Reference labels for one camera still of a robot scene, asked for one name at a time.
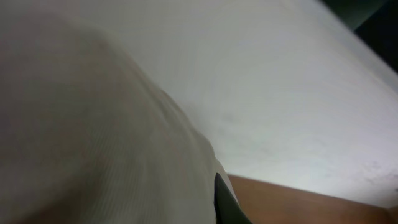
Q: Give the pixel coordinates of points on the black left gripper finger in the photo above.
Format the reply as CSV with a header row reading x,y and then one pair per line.
x,y
226,207

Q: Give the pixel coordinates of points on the beige khaki shorts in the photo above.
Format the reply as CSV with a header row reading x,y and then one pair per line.
x,y
86,137

